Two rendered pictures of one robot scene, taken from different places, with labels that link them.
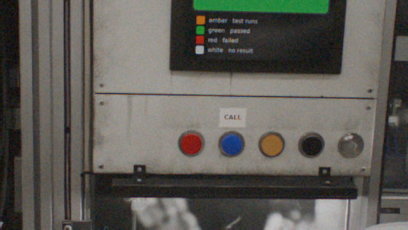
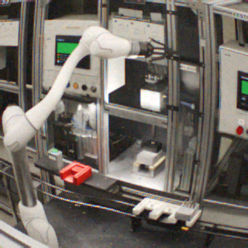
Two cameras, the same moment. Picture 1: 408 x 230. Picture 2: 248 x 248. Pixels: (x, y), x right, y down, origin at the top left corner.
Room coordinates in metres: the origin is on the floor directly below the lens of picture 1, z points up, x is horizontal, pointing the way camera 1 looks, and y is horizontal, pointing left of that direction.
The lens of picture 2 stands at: (-0.73, -1.76, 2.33)
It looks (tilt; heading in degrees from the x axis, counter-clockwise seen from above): 24 degrees down; 35
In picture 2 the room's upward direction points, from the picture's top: straight up
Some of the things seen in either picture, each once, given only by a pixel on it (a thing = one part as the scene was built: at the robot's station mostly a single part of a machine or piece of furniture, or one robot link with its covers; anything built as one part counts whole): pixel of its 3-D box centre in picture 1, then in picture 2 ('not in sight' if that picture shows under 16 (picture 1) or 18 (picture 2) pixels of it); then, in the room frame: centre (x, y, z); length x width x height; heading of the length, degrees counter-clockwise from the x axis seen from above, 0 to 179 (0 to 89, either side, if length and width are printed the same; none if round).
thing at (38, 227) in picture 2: not in sight; (42, 236); (0.48, -0.37, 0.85); 0.18 x 0.16 x 0.22; 57
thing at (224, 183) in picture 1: (234, 181); (66, 94); (1.13, -0.05, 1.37); 0.36 x 0.04 x 0.04; 95
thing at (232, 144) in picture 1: (231, 143); not in sight; (1.15, -0.05, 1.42); 0.03 x 0.02 x 0.03; 95
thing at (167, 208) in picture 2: not in sight; (167, 215); (1.09, -0.77, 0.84); 0.36 x 0.14 x 0.10; 95
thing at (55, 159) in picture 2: not in sight; (56, 159); (1.06, 0.00, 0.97); 0.08 x 0.08 x 0.12; 5
